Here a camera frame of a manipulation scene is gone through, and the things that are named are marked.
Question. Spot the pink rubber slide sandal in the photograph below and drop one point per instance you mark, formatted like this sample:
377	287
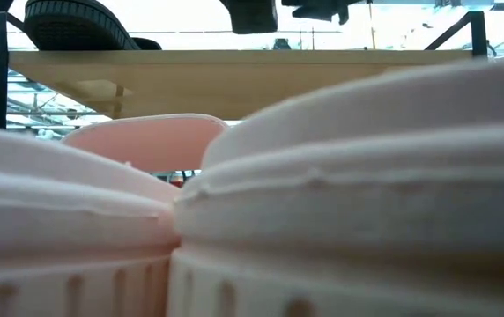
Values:
58	220
366	198

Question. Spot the black rubber slide sandal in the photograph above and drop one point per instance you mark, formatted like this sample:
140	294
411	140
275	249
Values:
249	17
76	26

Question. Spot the wooden shelf with black frame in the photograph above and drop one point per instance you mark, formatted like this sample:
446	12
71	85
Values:
234	83

